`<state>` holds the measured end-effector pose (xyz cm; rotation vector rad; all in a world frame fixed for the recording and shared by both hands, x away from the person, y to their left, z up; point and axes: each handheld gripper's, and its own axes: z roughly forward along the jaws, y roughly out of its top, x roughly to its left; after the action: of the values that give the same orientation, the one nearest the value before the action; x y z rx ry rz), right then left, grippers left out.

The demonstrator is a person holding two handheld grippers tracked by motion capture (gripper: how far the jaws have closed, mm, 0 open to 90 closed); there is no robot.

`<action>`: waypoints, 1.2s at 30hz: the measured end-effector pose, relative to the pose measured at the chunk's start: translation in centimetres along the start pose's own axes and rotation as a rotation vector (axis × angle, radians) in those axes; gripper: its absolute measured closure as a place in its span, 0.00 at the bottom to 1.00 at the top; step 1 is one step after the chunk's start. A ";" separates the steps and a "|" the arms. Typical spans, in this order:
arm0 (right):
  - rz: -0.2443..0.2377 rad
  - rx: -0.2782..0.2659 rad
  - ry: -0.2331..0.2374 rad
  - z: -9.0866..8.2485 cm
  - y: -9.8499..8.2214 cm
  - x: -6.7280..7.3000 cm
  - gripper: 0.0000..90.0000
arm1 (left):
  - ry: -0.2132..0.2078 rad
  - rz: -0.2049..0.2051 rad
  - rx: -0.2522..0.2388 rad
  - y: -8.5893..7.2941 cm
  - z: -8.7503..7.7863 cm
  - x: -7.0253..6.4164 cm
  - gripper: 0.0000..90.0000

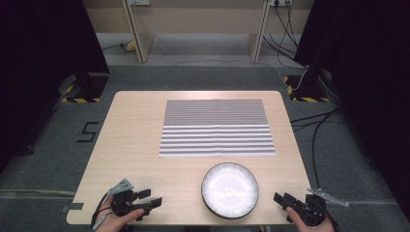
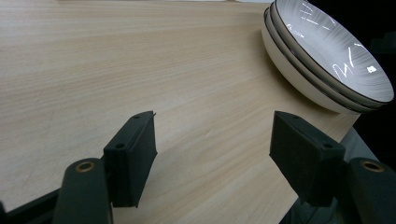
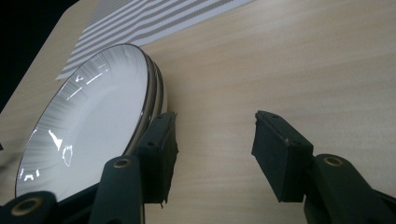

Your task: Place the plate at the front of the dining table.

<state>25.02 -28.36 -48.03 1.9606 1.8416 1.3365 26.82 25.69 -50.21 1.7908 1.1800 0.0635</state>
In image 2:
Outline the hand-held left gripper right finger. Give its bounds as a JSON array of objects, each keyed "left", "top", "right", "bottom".
[{"left": 269, "top": 110, "right": 347, "bottom": 208}]

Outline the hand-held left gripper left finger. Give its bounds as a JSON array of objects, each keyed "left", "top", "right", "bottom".
[{"left": 102, "top": 110, "right": 159, "bottom": 209}]

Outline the white deep plate black rim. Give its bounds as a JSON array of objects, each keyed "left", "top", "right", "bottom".
[
  {"left": 261, "top": 7, "right": 375, "bottom": 115},
  {"left": 269, "top": 3, "right": 386, "bottom": 110},
  {"left": 274, "top": 0, "right": 395, "bottom": 105}
]

